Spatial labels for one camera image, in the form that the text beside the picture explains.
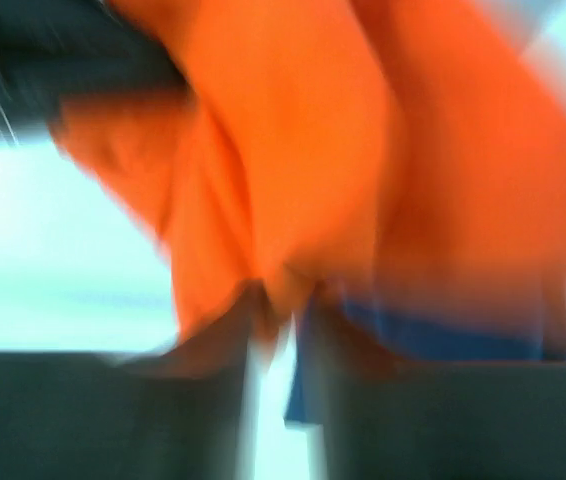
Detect orange t shirt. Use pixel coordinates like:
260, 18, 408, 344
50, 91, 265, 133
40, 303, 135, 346
52, 1, 566, 371

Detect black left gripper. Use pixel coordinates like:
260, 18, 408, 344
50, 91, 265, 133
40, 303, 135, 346
0, 1, 186, 146

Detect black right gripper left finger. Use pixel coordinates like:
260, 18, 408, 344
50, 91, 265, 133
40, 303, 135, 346
0, 282, 266, 479

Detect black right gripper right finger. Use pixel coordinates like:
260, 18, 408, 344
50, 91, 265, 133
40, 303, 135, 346
302, 287, 566, 479

